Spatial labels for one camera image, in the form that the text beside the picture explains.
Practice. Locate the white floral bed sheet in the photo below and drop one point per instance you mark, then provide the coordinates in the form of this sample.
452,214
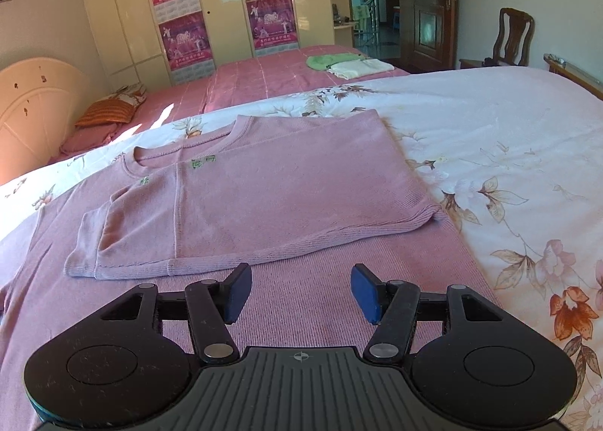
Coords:
494,129

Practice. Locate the wooden bed footboard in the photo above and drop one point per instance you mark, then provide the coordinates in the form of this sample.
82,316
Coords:
579,75

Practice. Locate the pink checked bed cover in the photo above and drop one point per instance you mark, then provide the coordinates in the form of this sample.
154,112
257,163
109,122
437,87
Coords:
264,82

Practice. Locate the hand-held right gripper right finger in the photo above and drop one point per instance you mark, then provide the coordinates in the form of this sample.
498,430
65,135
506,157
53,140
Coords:
365,292

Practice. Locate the metal stair railing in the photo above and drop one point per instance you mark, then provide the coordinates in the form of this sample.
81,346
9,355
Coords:
373,16

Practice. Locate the pink knit sweater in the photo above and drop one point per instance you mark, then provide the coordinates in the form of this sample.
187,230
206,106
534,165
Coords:
306,289

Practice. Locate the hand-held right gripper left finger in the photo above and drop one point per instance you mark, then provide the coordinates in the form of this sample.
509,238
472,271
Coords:
238,292

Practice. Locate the cream round headboard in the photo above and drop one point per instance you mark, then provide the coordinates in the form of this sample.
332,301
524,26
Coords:
28,106

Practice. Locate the pink sweater with green embroidery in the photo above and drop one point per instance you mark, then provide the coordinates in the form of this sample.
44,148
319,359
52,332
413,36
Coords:
282,186

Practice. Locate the pink pillow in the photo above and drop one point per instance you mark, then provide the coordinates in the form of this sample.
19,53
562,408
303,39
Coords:
85,141

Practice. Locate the floral pillow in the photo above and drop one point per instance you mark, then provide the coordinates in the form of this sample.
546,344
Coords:
132,94

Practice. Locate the orange striped pillow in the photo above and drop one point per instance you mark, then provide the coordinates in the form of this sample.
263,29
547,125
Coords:
106,111

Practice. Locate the green folded cloth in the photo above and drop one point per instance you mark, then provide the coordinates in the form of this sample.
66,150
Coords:
325,61

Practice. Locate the cream wardrobe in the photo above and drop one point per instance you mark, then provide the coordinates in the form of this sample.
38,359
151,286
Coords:
122,12

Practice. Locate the white folded cloth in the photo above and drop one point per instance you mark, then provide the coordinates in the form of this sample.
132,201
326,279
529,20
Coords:
360,68

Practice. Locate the wooden chair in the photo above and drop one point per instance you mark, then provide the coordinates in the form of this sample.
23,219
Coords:
513,35

